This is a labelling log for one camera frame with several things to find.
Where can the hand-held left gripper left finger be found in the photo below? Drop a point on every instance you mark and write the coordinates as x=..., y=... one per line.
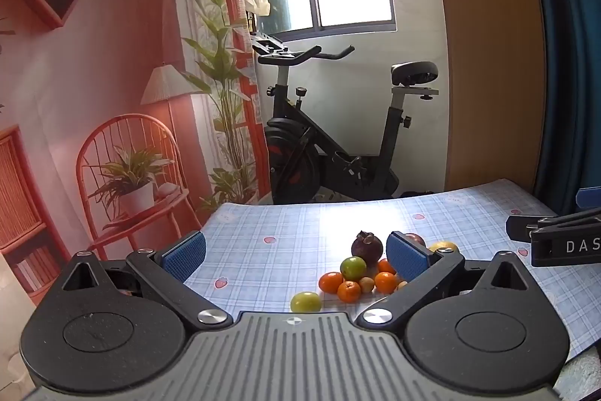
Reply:
x=184, y=254

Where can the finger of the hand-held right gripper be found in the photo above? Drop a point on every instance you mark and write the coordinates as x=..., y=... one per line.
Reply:
x=589, y=200
x=521, y=228

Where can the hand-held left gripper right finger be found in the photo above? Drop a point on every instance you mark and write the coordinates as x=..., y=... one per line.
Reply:
x=406, y=254

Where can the red apple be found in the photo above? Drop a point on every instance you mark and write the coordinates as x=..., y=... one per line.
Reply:
x=415, y=239

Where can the orange tangerine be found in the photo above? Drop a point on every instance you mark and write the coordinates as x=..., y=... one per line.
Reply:
x=386, y=265
x=349, y=292
x=386, y=282
x=331, y=282

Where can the yellow lemon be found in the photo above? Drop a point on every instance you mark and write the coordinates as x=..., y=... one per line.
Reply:
x=443, y=246

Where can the dark purple mangosteen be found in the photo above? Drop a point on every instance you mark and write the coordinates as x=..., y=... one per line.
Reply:
x=367, y=248

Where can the green round fruit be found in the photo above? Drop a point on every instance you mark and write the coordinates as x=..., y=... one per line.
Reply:
x=306, y=302
x=353, y=268

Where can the black exercise bike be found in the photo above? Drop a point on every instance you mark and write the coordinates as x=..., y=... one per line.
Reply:
x=328, y=147

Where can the dark blue curtain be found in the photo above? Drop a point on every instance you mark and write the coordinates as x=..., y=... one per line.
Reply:
x=573, y=53

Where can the wooden panel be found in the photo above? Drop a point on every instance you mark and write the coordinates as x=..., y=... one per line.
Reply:
x=488, y=53

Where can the white plastic bag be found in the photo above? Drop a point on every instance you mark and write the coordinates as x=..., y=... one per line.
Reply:
x=256, y=2

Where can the room scene wall poster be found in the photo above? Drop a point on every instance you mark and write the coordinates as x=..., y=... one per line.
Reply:
x=94, y=77

